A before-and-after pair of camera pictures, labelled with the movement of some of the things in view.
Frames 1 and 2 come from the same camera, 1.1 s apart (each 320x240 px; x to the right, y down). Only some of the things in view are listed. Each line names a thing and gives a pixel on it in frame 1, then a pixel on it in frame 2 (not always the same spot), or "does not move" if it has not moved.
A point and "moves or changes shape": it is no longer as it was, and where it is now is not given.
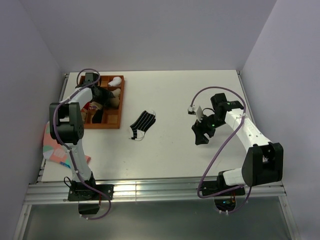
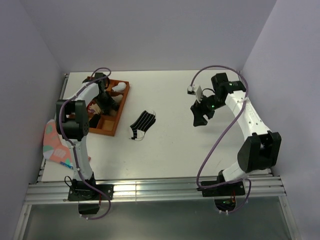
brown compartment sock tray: [95, 116] moves or changes shape
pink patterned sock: [54, 151] does not move
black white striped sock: [139, 125] does not move
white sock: [116, 81] -> [120, 87]
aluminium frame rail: [44, 192] does not move
